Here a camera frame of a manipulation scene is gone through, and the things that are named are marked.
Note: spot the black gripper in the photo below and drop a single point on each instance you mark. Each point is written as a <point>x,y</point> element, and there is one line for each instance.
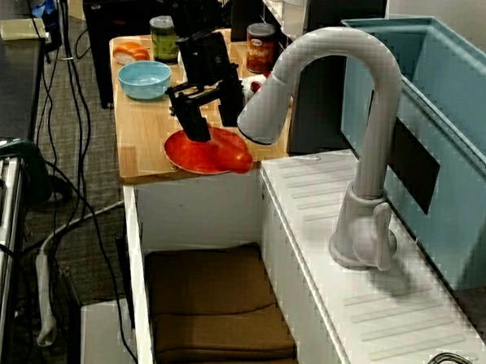
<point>208,62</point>

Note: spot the red toy sausage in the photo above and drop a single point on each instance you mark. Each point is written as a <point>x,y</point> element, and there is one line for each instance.
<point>232,155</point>

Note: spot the red round plate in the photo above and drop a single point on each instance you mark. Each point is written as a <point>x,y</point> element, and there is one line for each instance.
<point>183,154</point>

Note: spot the light blue bowl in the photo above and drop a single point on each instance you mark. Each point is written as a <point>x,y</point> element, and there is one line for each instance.
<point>144,81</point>

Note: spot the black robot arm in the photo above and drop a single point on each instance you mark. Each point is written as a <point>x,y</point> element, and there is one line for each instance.
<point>202,21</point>

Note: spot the wooden countertop board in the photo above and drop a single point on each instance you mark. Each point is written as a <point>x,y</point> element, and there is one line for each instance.
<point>143,136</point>

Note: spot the brown beans can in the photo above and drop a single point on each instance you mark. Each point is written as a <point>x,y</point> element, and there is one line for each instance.
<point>260,48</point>

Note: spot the green peas can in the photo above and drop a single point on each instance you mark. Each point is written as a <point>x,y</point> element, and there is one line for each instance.
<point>164,43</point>

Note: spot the orange toy sushi piece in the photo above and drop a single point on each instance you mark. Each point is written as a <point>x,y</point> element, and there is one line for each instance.
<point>129,53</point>

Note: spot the white toy sink unit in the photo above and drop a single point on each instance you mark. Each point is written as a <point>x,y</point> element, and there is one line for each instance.
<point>209,213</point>

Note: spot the black upright panel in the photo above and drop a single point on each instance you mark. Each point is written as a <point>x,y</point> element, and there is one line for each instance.
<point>324,113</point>

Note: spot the black computer cabinet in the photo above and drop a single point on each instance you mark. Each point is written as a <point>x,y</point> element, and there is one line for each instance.
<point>112,40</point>

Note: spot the brown folded cloth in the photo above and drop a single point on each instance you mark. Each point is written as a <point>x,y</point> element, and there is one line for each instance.
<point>213,286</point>

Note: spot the grey toy faucet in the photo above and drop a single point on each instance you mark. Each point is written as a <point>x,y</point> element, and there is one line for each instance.
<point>363,221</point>

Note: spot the green clamp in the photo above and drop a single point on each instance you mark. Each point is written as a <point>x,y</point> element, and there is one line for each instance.
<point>28,166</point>

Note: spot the dark desk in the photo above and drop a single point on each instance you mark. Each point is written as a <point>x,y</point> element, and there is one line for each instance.
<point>7,88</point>

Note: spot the yellow paper note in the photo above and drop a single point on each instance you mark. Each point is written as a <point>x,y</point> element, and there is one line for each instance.
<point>20,29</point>

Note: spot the white power strip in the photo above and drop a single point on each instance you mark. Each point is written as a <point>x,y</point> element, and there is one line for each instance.
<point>43,294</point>

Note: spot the white box panel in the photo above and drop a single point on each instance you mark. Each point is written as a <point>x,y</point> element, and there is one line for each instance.
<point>104,338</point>

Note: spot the blue dish rack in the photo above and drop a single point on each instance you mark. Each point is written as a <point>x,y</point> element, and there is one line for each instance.
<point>462,201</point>

